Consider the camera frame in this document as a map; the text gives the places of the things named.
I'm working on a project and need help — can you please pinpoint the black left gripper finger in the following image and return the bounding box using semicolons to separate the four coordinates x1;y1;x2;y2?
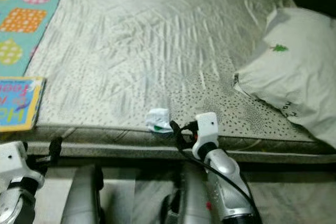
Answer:
49;136;62;167

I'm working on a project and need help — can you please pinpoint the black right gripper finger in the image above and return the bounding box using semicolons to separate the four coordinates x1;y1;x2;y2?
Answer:
169;121;187;150

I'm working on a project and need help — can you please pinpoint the white green cloth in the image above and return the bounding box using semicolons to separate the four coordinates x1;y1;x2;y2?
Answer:
146;108;173;133

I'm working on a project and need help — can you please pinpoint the blue yellow children's book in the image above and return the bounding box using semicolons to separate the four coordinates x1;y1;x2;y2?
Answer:
0;76;47;133

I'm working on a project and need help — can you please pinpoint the cream pillow with green tree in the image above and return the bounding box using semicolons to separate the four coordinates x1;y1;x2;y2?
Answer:
234;6;336;148

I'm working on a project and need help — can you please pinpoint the silver left robot leg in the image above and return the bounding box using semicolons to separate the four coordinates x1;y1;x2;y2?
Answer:
60;164;106;224

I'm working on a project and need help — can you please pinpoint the silver robot leg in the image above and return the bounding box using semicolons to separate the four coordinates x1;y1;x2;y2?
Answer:
160;164;216;224
60;164;106;224

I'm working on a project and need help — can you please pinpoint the silver right robot leg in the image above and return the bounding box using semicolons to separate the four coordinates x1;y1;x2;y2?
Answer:
160;164;216;224

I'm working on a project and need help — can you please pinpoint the grey quilted mattress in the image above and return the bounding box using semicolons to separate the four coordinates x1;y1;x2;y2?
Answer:
0;0;336;164

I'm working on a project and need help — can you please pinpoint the teal blanket with colourful shapes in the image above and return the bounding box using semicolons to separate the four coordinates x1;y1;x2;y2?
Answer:
0;0;71;78

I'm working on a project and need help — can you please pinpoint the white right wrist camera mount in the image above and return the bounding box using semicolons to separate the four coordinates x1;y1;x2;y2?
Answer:
194;112;220;159

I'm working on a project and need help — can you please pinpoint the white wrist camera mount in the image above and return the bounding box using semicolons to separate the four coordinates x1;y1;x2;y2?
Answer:
0;140;44;190
194;112;220;159

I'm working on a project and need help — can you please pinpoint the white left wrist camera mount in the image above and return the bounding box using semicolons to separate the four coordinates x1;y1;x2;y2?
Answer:
0;140;44;190

